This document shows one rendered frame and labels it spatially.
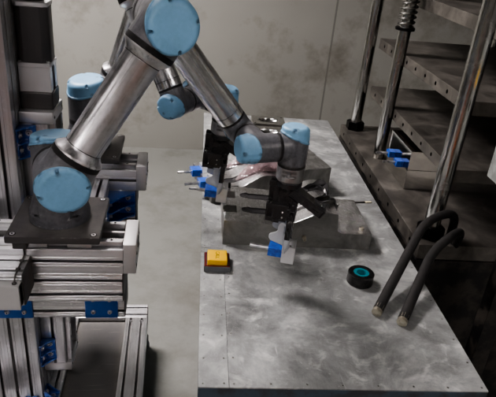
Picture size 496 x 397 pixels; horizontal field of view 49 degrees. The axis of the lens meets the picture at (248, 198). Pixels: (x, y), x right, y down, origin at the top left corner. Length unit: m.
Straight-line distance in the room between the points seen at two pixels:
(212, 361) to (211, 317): 0.16
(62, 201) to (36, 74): 0.45
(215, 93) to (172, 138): 3.27
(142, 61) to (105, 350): 1.39
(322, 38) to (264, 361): 3.48
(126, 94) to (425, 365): 0.98
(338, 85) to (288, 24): 0.67
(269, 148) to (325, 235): 0.56
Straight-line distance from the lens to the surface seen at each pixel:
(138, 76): 1.19
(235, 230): 1.79
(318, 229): 1.83
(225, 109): 1.42
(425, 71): 2.39
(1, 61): 1.51
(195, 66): 1.37
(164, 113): 1.64
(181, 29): 1.17
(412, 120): 2.55
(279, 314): 1.54
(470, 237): 2.20
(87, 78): 1.86
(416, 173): 2.46
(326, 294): 1.65
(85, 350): 2.31
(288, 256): 1.55
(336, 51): 4.62
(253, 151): 1.35
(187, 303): 2.86
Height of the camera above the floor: 1.75
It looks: 27 degrees down
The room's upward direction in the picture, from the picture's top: 6 degrees clockwise
